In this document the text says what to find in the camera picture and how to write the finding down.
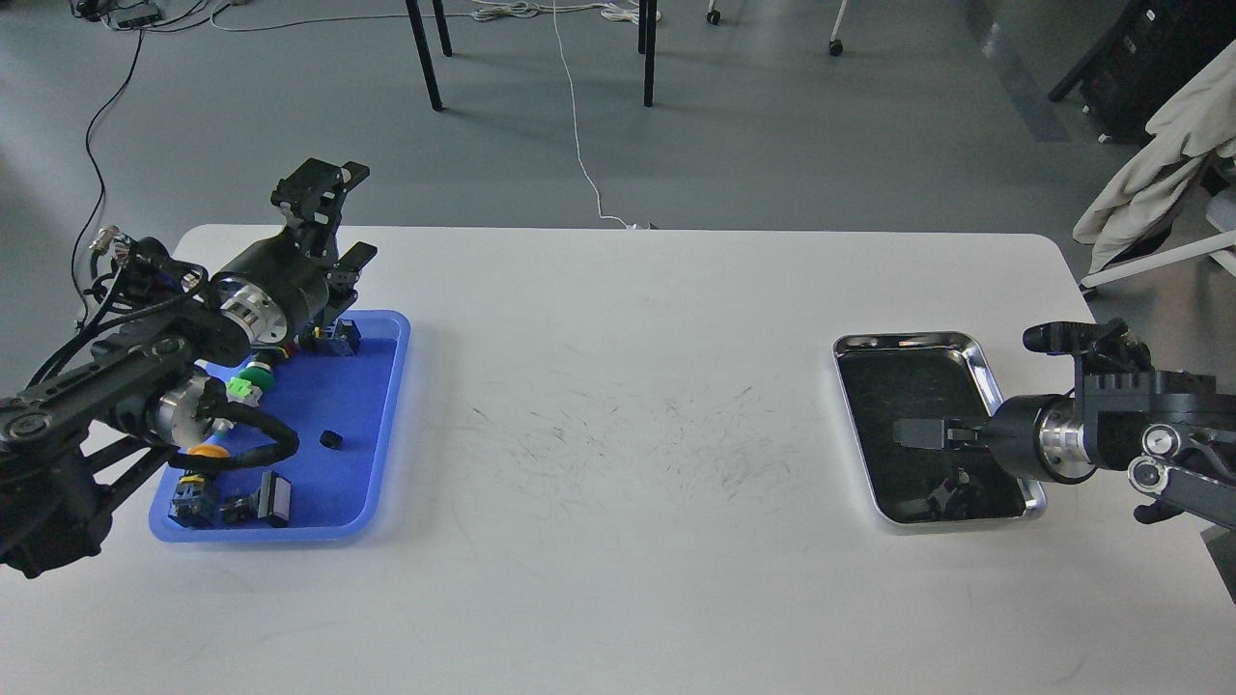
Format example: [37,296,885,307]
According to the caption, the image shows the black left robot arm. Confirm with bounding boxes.
[2,158,377,579]

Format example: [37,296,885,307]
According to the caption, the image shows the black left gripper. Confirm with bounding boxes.
[211,158,379,348]

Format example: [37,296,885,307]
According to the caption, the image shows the red push button switch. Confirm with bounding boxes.
[251,320,361,366]

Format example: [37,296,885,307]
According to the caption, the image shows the yellow push button switch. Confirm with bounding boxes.
[168,469,222,529]

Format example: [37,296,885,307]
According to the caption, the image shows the power strip on floor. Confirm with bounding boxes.
[104,1,163,31]

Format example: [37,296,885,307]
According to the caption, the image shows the black table leg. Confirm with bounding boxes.
[637,0,659,108]
[405,0,454,113]

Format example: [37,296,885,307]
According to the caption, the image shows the blue plastic tray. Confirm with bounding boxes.
[150,310,413,542]

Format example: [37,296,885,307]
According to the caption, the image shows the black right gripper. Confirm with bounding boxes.
[892,320,1149,484]

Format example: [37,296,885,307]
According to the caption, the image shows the white cable on floor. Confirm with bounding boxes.
[471,0,661,231]

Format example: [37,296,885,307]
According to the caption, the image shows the black table leg left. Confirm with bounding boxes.
[405,0,454,113]

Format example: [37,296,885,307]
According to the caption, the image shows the green push button switch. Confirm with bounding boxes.
[225,360,274,406]

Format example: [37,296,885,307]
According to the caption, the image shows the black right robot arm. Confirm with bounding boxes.
[892,320,1235,529]

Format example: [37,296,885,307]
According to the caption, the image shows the beige cloth on chair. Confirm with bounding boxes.
[1072,43,1235,272]

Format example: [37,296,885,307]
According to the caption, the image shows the black cable on floor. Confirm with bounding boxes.
[68,0,239,329]

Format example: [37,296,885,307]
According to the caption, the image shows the shiny metal tray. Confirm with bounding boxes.
[831,331,1048,534]

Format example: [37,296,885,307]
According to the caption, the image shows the black square push button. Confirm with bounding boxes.
[220,471,293,528]

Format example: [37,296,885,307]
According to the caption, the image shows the black table leg right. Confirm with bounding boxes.
[637,0,659,108]

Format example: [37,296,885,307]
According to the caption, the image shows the black cabinet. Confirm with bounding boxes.
[1048,1,1235,143]

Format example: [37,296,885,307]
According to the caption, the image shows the small black gear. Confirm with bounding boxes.
[318,430,345,453]

